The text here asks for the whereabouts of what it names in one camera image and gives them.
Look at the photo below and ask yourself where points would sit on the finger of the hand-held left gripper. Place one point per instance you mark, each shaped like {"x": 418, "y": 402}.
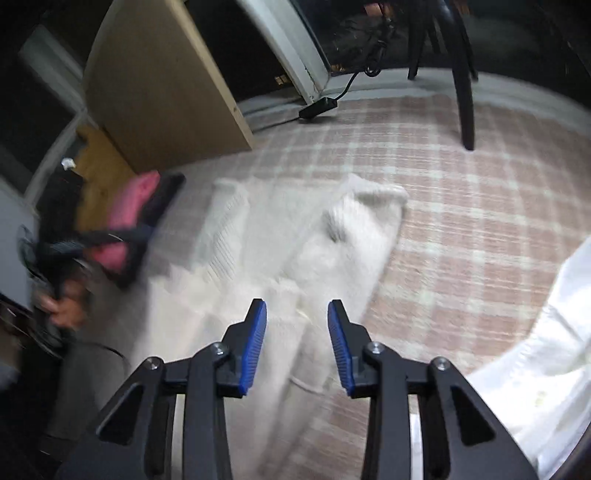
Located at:
{"x": 164, "y": 196}
{"x": 134, "y": 263}

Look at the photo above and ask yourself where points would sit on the black tripod stand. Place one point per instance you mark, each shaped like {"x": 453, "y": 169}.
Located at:
{"x": 465, "y": 106}

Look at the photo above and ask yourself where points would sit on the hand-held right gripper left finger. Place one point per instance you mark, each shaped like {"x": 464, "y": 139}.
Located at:
{"x": 254, "y": 350}

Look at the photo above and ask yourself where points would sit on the white window frame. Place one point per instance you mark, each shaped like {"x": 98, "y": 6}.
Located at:
{"x": 295, "y": 50}

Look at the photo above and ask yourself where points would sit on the white door frame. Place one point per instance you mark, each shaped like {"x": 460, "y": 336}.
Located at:
{"x": 51, "y": 64}

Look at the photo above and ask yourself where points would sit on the pink cloth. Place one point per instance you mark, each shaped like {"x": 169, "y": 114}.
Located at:
{"x": 134, "y": 198}

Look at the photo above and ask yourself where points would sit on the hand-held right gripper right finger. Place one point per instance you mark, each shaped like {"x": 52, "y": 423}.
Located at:
{"x": 339, "y": 350}

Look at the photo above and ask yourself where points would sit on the wooden board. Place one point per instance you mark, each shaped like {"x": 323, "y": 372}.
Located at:
{"x": 161, "y": 92}

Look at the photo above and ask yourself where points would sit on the mustard yellow cloth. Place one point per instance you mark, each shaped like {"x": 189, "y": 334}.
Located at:
{"x": 99, "y": 157}

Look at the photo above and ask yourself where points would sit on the person's left hand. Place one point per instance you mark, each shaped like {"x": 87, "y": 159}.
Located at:
{"x": 67, "y": 309}

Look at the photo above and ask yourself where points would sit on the plaid blanket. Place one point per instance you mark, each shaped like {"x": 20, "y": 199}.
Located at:
{"x": 461, "y": 207}

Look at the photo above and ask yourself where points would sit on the black power adapter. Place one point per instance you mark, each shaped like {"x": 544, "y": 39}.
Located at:
{"x": 318, "y": 107}

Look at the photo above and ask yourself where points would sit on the white shirt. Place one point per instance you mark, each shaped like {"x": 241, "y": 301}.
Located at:
{"x": 554, "y": 346}

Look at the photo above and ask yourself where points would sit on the large white towel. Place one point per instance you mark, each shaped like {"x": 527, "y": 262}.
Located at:
{"x": 295, "y": 258}

